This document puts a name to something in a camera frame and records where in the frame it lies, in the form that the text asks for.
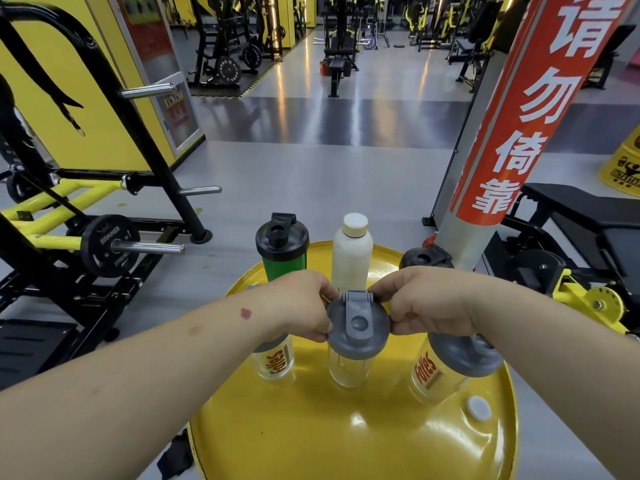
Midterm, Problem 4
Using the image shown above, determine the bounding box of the person's right hand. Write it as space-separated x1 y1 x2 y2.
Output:
369 266 493 338

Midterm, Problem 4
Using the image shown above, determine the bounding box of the person's left hand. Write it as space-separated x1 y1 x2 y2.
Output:
249 269 340 344

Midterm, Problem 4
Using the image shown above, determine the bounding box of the green shaker bottle black lid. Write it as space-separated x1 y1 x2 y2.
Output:
255 212 310 282

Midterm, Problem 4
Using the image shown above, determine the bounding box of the white bottle cream cap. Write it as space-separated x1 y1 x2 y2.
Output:
331 212 375 294

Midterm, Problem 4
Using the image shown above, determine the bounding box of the person's left forearm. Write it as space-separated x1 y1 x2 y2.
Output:
0 292 261 480

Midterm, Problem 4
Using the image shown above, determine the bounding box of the person's right forearm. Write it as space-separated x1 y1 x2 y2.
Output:
472 282 640 480

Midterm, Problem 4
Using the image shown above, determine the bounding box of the grey mirror panel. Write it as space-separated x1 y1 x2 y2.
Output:
422 44 509 228

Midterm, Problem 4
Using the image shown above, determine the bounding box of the white round plug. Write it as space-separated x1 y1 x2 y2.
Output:
465 394 493 423

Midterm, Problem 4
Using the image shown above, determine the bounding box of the yellow round table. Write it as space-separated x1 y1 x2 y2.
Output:
187 239 519 480

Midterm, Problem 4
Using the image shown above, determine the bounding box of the black padded bench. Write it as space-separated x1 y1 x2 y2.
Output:
517 182 640 285

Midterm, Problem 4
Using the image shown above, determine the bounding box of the black glove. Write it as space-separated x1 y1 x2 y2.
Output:
157 429 195 480

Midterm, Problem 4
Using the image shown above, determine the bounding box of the black weight plate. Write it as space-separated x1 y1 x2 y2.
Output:
79 214 142 279

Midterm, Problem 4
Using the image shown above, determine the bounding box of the red and silver pole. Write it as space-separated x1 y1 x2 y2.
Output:
432 0 639 273

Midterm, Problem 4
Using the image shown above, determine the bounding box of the yellow drum with black print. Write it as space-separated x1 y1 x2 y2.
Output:
597 124 640 198

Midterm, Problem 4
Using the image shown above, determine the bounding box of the black and yellow weight machine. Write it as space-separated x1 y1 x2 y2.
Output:
0 0 223 345

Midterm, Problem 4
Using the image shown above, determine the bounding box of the framed red poster panel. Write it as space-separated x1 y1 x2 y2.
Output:
107 0 206 155

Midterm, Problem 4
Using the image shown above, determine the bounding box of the black bench machine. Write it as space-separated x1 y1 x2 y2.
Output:
319 0 361 98

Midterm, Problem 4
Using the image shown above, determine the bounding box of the black plate-loaded machine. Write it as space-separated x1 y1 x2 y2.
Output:
187 0 286 88

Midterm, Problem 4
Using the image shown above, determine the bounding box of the black floor platform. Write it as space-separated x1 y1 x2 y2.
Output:
0 318 80 391

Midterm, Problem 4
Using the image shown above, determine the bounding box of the black hanging strap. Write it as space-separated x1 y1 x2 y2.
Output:
0 14 86 137

